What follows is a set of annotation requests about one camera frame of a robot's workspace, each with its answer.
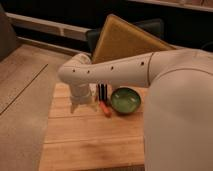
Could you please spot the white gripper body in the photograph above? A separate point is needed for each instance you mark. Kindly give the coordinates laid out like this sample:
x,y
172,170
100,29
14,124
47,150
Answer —
x,y
80,94

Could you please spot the green bowl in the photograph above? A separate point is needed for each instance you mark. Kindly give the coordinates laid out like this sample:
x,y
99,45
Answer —
x,y
125,100

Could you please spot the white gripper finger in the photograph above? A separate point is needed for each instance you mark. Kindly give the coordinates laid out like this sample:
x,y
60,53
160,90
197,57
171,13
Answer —
x,y
72,109
94,101

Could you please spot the orange carrot toy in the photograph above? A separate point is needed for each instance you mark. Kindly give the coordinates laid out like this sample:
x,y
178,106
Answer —
x,y
105,109

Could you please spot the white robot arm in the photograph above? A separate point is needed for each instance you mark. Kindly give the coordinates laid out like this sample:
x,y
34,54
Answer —
x,y
178,109

